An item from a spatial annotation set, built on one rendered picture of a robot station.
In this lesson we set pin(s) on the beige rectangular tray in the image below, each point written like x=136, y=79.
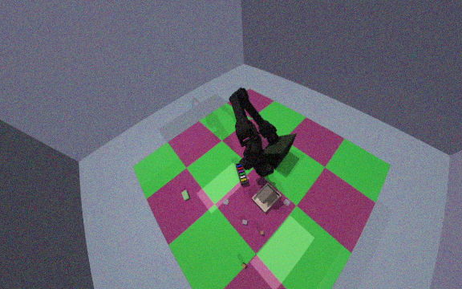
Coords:
x=266, y=197

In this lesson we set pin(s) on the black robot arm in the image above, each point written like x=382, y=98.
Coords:
x=245, y=128

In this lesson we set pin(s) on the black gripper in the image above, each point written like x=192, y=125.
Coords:
x=262, y=168

